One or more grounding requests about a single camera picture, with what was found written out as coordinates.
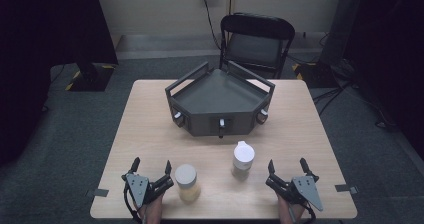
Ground black stand base striped tape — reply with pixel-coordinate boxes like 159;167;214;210
64;61;116;93
292;61;340;89

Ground white-capped spout bottle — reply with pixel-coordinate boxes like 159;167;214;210
231;140;256;181

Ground black wall socket cable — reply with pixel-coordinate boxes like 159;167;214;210
200;0;223;51

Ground black floor cables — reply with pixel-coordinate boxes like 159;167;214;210
311;78;399;132

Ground person's left hand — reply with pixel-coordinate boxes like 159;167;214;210
137;194;165;224

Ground jar with yellow contents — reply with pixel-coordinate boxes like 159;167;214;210
174;163;202;204

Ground grey tape strip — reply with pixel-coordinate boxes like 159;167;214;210
334;183;360;195
85;188;110;199

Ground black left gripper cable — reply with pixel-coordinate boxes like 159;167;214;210
122;183;144;224

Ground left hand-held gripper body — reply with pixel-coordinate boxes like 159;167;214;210
121;171;175;209

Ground dark grey tray rack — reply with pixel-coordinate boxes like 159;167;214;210
164;61;277;140

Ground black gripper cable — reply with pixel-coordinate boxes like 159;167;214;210
303;202;318;224
122;183;144;224

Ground person's right hand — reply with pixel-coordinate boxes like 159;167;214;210
275;193;306;224

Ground dark curtain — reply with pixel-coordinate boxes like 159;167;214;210
343;0;424;153
0;0;120;168

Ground black folding chair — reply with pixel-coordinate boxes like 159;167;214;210
218;12;297;80

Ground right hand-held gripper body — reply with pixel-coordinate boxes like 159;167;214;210
265;174;325;213

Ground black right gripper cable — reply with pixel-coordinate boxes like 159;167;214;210
303;202;318;224

